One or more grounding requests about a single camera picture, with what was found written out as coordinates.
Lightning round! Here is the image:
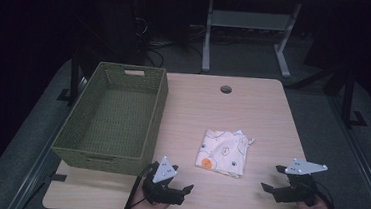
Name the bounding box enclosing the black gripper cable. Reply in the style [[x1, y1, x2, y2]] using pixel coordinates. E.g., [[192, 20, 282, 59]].
[[120, 160, 157, 209], [312, 180, 340, 209]]

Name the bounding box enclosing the tangle of floor cables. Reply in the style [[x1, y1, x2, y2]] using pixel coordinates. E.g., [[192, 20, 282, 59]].
[[127, 14, 208, 72]]

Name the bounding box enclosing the green woven basket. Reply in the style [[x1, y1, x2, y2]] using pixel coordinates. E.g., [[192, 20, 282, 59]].
[[49, 57, 171, 179]]

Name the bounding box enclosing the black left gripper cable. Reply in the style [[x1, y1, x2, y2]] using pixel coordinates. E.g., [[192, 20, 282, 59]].
[[120, 160, 157, 209]]

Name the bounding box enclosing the black metal stand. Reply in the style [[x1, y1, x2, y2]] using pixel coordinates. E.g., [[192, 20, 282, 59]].
[[337, 65, 371, 131], [55, 45, 87, 108]]

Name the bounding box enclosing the white printed cloth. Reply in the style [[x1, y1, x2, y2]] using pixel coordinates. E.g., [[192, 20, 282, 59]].
[[193, 125, 257, 180]]

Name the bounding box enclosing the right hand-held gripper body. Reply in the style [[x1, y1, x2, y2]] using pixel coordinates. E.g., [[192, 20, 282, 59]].
[[272, 157, 329, 208]]

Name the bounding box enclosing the white metal desk frame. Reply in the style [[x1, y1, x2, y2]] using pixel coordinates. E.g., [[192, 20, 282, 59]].
[[200, 0, 304, 80]]

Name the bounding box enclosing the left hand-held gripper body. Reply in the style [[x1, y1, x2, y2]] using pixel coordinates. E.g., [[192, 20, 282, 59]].
[[141, 153, 187, 208]]

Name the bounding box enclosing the black tape strip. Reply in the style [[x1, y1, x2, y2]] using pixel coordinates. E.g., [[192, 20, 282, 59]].
[[49, 172, 69, 182]]

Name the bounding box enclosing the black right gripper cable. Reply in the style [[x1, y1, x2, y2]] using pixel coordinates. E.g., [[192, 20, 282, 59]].
[[312, 180, 340, 209]]

